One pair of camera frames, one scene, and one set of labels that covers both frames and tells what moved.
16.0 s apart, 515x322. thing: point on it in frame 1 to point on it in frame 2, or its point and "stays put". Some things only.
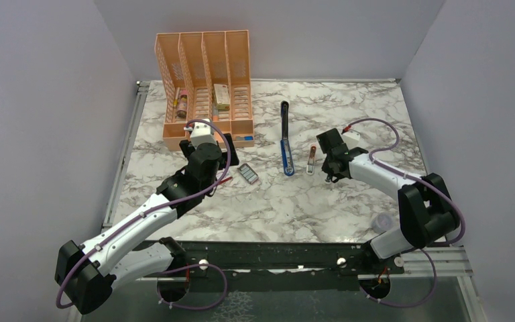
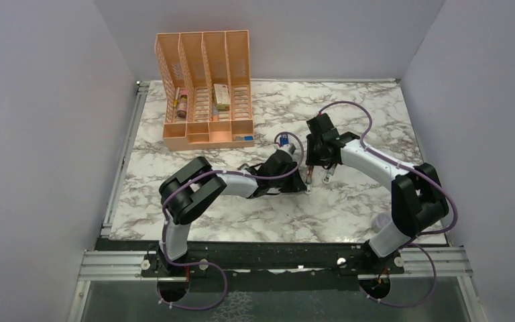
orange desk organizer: x=207 y=76 stays put
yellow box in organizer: x=222 y=93 stays put
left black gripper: x=233 y=159 to x=296 y=184
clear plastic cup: x=382 y=221 stays put
